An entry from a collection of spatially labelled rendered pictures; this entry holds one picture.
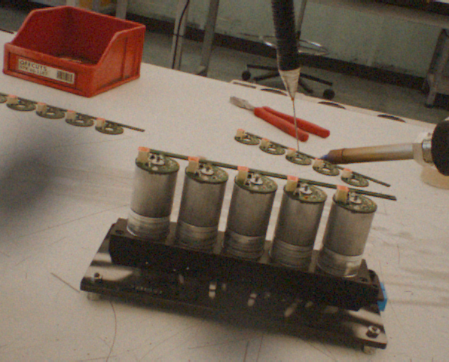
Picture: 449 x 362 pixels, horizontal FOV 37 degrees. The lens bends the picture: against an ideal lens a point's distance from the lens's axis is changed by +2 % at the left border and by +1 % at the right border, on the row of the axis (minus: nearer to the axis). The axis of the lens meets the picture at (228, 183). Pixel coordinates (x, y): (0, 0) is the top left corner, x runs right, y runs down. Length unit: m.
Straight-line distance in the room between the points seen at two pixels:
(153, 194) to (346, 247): 0.11
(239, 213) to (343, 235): 0.06
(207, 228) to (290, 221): 0.05
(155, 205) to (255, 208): 0.06
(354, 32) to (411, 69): 0.47
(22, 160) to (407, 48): 4.37
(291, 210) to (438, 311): 0.12
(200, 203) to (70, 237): 0.09
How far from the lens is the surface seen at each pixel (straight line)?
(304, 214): 0.36
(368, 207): 0.37
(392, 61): 4.81
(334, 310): 0.37
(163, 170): 0.36
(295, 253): 0.37
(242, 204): 0.36
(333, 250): 0.37
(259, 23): 4.83
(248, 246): 0.37
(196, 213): 0.36
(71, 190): 0.47
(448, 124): 0.30
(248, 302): 0.35
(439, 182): 0.62
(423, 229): 0.53
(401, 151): 0.32
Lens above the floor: 0.95
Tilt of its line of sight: 23 degrees down
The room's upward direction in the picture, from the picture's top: 11 degrees clockwise
